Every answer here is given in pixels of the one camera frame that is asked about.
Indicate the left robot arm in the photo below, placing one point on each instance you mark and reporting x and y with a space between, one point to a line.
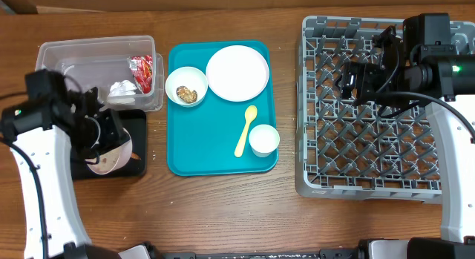
54 128

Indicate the grey dishwasher rack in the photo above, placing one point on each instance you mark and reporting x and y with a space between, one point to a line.
343 151

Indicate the orange carrot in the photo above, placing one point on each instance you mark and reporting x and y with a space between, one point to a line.
135 156

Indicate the red snack wrapper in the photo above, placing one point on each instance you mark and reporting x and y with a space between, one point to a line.
141 68

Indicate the white cup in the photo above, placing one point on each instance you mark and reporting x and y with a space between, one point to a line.
264 139

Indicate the pink bowl with rice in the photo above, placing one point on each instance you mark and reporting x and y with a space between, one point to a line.
114 159

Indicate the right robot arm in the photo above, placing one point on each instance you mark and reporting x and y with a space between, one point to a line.
423 68

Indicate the white napkin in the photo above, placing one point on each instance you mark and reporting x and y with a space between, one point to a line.
122 93

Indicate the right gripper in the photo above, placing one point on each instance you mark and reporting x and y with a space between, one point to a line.
367 75

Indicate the large white plate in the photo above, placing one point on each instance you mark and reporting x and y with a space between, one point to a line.
237 73

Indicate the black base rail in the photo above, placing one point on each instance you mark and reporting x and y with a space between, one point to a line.
259 255

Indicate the clear plastic bin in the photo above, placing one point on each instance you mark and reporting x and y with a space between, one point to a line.
100 62

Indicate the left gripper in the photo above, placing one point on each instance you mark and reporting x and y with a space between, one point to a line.
116 135

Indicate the yellow plastic spoon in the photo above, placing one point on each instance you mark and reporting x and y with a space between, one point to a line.
250 115

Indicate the white bowl with food scraps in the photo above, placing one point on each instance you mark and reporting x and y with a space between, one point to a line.
186 86

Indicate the black tray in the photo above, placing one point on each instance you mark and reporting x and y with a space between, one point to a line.
135 122

